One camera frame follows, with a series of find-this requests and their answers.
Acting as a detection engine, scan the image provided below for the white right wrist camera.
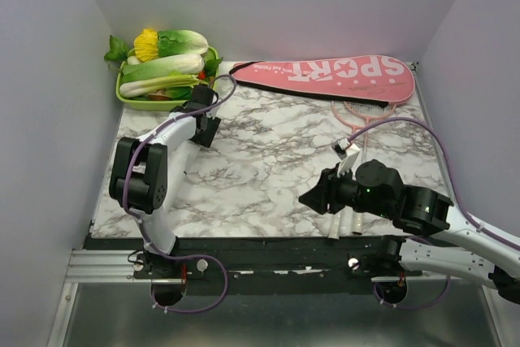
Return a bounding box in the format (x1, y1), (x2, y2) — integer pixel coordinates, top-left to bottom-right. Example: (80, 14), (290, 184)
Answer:
(332, 138), (360, 177)

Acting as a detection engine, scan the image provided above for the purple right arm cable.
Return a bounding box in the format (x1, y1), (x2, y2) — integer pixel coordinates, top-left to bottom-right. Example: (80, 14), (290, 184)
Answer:
(349, 117), (520, 310)

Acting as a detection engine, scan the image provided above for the aluminium frame rail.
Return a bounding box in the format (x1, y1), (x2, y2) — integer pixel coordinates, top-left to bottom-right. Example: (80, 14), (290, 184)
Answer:
(65, 249), (134, 284)

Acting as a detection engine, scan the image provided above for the pink badminton racket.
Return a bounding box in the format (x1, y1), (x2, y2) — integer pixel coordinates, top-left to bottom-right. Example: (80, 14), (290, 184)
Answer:
(327, 98), (391, 241)
(331, 102), (397, 235)

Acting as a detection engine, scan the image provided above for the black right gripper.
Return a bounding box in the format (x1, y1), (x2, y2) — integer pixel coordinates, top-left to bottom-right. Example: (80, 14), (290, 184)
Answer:
(297, 161), (392, 219)

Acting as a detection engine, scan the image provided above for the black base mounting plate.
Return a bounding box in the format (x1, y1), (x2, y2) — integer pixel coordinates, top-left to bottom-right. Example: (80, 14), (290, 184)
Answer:
(84, 236), (405, 296)

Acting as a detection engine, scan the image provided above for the toy bok choy front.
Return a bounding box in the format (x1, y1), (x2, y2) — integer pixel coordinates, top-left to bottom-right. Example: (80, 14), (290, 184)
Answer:
(119, 74), (206, 98)

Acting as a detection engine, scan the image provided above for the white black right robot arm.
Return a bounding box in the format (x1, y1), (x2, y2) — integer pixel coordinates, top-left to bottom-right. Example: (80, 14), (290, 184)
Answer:
(298, 160), (519, 303)

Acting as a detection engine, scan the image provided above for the green plastic basket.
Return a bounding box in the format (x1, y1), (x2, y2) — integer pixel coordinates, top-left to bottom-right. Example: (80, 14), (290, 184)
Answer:
(115, 47), (222, 111)

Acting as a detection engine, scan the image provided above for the toy napa cabbage top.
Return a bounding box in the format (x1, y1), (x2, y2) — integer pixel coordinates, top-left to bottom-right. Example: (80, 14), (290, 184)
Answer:
(158, 30), (209, 57)

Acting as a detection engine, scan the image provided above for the pink racket bag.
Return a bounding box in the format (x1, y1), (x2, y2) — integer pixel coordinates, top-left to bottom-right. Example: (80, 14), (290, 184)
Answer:
(229, 55), (415, 105)

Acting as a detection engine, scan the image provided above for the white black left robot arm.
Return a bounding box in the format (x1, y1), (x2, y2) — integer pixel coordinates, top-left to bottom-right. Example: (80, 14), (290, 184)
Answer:
(109, 85), (221, 278)

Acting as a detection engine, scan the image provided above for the green toy leaf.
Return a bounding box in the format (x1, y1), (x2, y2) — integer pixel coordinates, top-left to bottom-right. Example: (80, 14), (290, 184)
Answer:
(103, 35), (129, 72)

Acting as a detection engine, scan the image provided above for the toy napa cabbage middle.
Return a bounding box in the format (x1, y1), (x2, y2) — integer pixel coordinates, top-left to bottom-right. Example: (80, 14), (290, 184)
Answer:
(120, 54), (205, 83)

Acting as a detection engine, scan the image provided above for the yellow toy flower vegetable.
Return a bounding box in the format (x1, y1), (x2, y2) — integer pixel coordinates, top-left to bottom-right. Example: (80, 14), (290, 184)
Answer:
(133, 28), (159, 62)

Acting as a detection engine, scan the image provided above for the toy napa cabbage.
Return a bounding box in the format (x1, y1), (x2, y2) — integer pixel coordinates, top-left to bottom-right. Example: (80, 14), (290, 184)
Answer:
(120, 54), (205, 83)
(158, 30), (209, 57)

